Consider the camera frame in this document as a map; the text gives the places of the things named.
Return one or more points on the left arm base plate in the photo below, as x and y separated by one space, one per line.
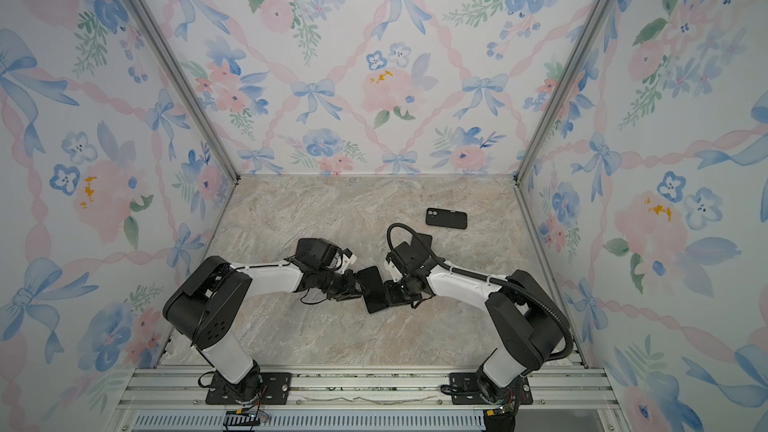
266 388

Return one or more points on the grey-edged black phone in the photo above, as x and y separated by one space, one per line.
423 240

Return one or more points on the right corner aluminium post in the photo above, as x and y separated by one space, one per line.
573 66

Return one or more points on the black phone case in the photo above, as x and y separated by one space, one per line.
443 218

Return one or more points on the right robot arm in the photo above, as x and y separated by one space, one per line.
532 329

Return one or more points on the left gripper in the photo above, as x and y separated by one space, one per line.
350 289

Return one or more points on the aluminium rail frame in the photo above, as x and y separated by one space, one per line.
367 398

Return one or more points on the blue-edged black phone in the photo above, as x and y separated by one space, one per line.
373 290

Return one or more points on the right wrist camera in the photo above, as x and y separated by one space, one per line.
392 269

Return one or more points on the corner aluminium post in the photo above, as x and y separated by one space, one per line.
172 67
573 66

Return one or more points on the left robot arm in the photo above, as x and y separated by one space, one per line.
205 306

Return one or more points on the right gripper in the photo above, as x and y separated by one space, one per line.
391 298

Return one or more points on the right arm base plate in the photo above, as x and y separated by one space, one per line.
471 389

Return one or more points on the left corner aluminium post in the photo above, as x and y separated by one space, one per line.
172 67

